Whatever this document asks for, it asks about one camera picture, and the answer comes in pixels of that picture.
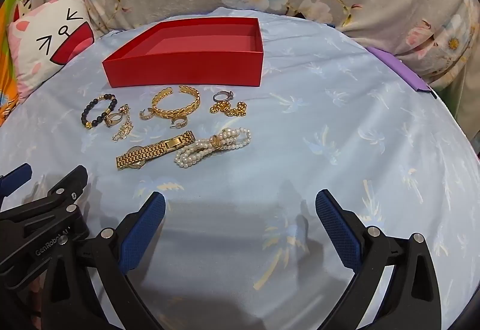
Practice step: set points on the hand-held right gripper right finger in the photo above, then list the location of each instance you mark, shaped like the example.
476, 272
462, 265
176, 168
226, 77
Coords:
337, 229

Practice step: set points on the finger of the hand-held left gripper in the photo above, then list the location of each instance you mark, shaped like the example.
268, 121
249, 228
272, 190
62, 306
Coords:
13, 177
45, 217

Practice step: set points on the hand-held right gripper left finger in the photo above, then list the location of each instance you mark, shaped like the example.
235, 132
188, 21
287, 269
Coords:
144, 229

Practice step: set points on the red cardboard box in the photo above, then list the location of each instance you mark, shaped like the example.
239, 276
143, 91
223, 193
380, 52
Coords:
180, 67

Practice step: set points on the light blue palm-print sheet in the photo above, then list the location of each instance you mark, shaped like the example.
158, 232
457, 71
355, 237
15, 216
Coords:
300, 127

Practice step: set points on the gold hoop earring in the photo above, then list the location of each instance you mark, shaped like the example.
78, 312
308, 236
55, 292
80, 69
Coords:
144, 114
180, 124

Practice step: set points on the orange patterned cloth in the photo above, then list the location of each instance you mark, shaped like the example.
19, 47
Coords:
5, 52

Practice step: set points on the cat face cushion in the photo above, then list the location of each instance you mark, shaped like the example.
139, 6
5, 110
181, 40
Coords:
41, 37

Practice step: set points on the purple sheet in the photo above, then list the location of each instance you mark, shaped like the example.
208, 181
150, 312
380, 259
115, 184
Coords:
397, 67

